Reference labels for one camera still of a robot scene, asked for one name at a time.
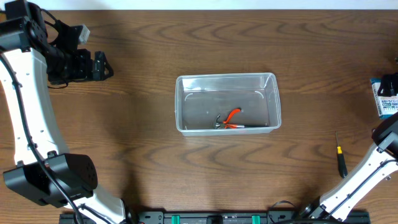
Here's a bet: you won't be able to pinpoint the blue white cardboard box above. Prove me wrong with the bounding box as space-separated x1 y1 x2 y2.
371 78 397 119

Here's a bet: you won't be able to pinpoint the black yellow screwdriver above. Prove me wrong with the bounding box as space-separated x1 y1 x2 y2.
335 131 348 179

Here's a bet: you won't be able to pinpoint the small black-handled claw hammer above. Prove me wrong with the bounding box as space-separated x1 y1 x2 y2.
214 116 267 129

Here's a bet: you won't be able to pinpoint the red-handled cutting pliers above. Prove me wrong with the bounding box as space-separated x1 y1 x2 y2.
221 108 245 129

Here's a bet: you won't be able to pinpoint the clear plastic storage container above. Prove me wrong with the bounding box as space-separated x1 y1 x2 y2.
175 72 282 137

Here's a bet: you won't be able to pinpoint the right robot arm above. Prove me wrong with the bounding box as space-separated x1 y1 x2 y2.
298 113 397 223

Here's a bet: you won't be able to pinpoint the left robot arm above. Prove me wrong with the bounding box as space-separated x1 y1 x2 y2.
1 1 132 223

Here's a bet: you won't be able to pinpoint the left black cable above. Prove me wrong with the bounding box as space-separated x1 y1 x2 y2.
0 52 88 224

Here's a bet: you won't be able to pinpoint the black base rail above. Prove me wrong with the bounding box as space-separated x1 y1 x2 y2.
58 210 371 224

